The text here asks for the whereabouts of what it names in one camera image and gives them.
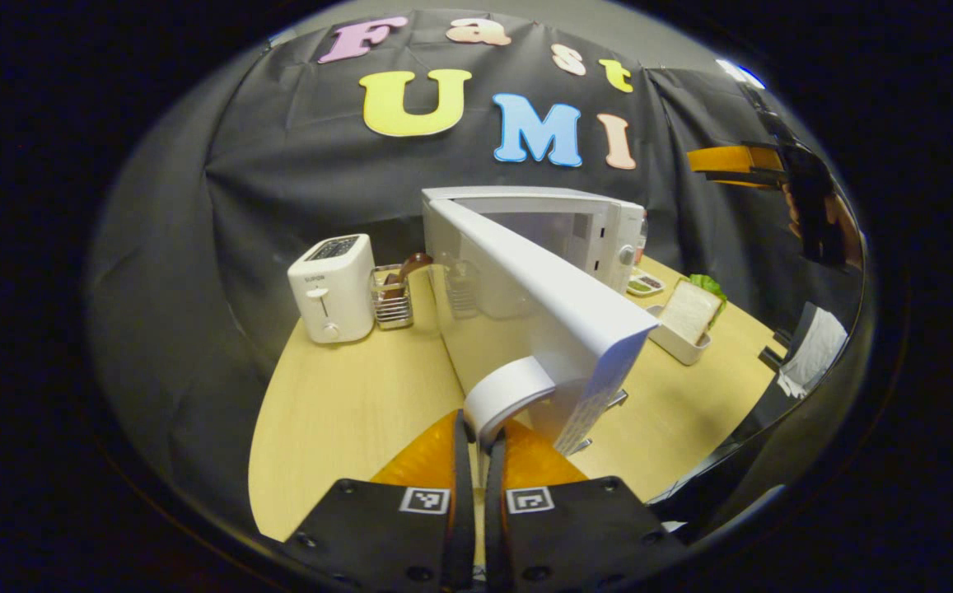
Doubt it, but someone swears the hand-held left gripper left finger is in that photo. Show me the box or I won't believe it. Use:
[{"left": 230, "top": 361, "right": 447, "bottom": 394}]
[{"left": 283, "top": 409, "right": 477, "bottom": 590}]

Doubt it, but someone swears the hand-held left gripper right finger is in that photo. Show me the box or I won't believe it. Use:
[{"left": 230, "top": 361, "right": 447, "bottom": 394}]
[{"left": 484, "top": 418, "right": 691, "bottom": 590}]

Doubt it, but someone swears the sandwich with lettuce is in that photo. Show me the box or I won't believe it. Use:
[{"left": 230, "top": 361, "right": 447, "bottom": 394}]
[{"left": 657, "top": 274, "right": 728, "bottom": 347}]

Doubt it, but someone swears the white microwave oven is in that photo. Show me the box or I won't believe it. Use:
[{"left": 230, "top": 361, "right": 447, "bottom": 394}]
[{"left": 421, "top": 185, "right": 660, "bottom": 456}]

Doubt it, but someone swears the white divided dish of beans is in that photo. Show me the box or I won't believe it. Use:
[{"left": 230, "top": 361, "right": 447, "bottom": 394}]
[{"left": 626, "top": 268, "right": 666, "bottom": 297}]

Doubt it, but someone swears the white crumpled cloth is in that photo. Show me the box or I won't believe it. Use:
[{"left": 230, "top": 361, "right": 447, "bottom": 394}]
[{"left": 777, "top": 309, "right": 849, "bottom": 400}]

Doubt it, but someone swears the white ribbed tray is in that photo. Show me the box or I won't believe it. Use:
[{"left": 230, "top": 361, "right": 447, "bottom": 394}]
[{"left": 645, "top": 280, "right": 724, "bottom": 366}]

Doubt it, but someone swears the white toaster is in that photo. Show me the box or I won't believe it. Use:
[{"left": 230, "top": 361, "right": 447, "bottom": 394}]
[{"left": 287, "top": 234, "right": 376, "bottom": 345}]

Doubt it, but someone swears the brown utensil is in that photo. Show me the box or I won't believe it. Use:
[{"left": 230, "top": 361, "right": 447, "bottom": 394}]
[{"left": 381, "top": 252, "right": 434, "bottom": 301}]

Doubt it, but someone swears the black backdrop cloth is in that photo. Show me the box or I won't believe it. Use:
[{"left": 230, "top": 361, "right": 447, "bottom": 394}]
[{"left": 85, "top": 8, "right": 864, "bottom": 528}]

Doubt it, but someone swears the metal wire rack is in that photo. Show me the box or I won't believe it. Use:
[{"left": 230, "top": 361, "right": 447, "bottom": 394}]
[{"left": 369, "top": 264, "right": 415, "bottom": 331}]

